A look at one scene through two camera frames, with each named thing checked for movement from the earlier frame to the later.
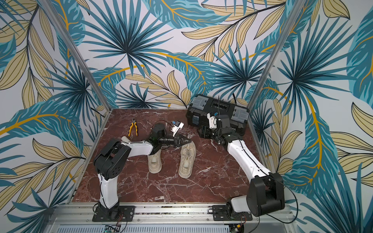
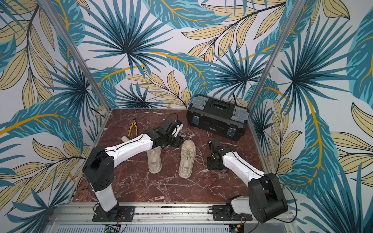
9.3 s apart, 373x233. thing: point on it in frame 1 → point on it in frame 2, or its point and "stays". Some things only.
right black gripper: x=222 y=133 → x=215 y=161
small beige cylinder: x=125 y=139 stays
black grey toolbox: x=200 y=105 stays
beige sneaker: x=188 y=156 stays
